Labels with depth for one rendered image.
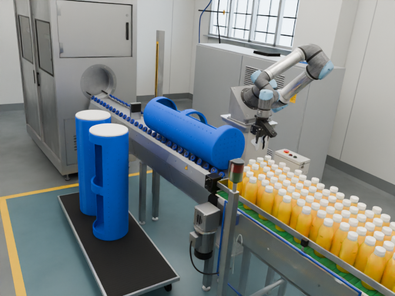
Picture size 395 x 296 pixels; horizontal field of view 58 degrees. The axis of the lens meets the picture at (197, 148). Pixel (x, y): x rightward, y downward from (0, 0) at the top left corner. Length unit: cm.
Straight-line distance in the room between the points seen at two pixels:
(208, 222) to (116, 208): 101
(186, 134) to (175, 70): 547
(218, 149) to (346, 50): 311
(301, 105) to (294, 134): 32
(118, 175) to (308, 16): 336
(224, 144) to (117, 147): 81
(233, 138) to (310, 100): 167
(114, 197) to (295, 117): 204
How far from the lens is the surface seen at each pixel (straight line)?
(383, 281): 169
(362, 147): 495
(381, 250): 162
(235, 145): 231
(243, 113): 260
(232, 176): 169
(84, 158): 309
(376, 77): 479
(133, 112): 326
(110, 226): 292
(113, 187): 275
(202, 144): 225
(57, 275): 299
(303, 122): 381
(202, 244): 213
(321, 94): 390
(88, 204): 327
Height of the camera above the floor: 191
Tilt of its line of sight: 21 degrees down
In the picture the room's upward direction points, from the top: 4 degrees clockwise
